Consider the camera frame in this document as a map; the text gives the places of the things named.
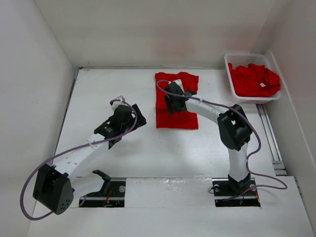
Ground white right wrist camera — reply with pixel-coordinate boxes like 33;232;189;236
173;79;185;92

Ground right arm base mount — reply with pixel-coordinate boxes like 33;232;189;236
209;178;261;207

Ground red t-shirts in basket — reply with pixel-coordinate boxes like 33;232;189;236
228;63;280;97

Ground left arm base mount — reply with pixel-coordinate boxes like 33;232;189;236
79;169;126;208

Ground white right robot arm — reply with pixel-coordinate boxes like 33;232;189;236
164;80;252;195

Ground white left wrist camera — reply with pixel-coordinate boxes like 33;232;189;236
110;96;125;112

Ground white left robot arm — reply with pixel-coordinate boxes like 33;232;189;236
33;99;147;215

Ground red t-shirt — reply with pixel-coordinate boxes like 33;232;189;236
154;71;199;130

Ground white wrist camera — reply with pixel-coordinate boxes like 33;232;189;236
173;79;185;92
110;96;125;112

